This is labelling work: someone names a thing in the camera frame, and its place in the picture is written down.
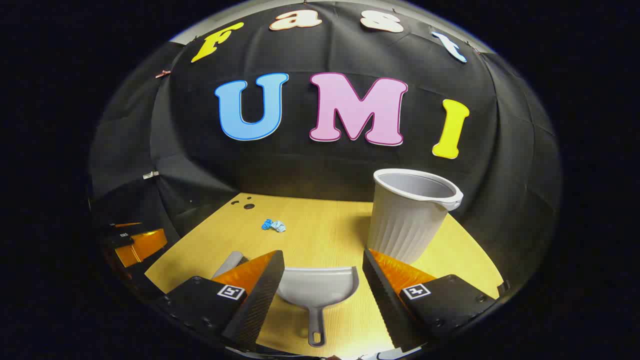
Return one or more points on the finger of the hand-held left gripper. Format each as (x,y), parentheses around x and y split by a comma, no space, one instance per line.
(142,246)
(127,225)

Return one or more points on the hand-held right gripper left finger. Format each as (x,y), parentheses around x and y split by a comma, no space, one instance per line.
(260,295)

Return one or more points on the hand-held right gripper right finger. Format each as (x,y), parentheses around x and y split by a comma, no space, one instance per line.
(382,295)

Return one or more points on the small grey broom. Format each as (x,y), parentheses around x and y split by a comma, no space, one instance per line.
(229,264)

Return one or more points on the grey plastic dustpan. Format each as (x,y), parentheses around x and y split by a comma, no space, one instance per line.
(315,287)

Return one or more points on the light blue paper trash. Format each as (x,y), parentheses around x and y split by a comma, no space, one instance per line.
(279,226)

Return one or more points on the white ribbed garbage bin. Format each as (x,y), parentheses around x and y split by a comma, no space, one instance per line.
(405,225)

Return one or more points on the wooden desktop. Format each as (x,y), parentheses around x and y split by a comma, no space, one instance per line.
(320,235)

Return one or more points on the metal binder clip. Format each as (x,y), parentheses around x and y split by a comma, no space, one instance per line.
(150,175)

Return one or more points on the red clip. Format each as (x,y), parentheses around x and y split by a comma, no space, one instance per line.
(162,74)

